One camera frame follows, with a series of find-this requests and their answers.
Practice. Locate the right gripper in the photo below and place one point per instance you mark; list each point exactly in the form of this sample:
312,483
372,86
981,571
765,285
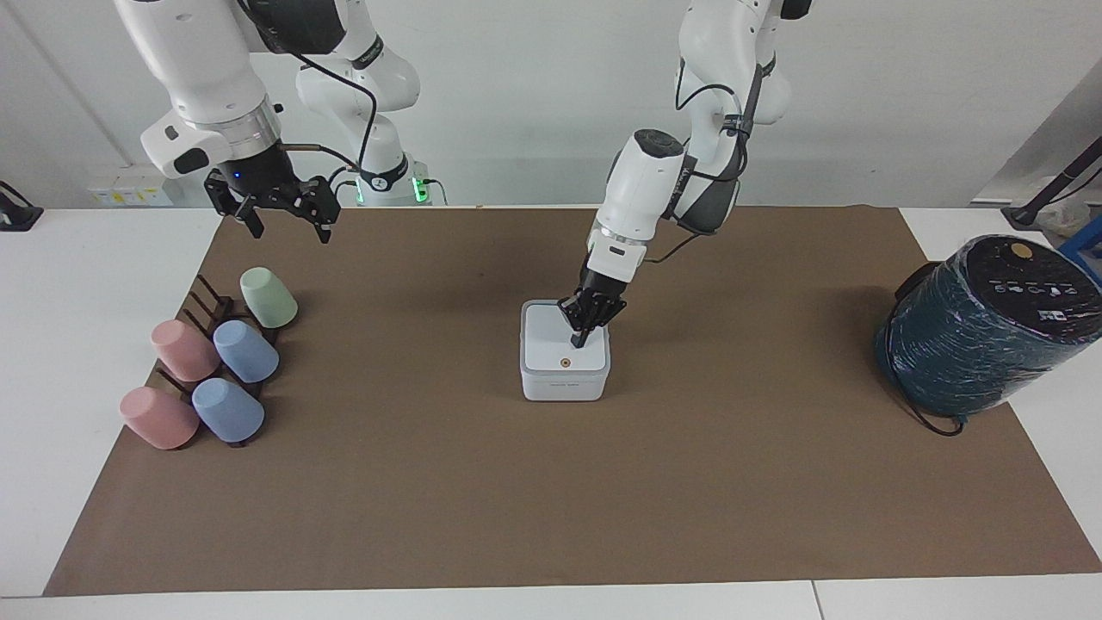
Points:
258,172

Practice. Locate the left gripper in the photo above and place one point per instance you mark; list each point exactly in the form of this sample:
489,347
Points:
604,282

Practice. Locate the white square trash can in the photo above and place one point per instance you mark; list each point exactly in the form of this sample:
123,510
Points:
564,375

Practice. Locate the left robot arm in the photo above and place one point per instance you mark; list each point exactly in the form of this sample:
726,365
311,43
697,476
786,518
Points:
641,185

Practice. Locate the green cup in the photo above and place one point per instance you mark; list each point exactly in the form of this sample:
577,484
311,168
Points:
269,300

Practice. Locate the dark brown cup rack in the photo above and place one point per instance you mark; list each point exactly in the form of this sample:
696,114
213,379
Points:
215,306

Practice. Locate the blue cup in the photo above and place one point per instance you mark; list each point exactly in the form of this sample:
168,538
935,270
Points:
246,351
227,412

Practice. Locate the pink cup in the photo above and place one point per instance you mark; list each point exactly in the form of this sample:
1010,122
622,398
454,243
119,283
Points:
184,351
158,418

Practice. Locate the black stand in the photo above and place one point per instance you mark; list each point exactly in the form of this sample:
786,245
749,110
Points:
15,213
1046,194

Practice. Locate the dark green wrapped cylinder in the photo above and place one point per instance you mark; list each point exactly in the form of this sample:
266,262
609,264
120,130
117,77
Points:
981,336

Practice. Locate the white wall socket strip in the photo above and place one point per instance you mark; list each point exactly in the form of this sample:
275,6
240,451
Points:
129,191

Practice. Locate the blue frame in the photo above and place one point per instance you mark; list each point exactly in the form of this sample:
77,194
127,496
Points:
1086,254

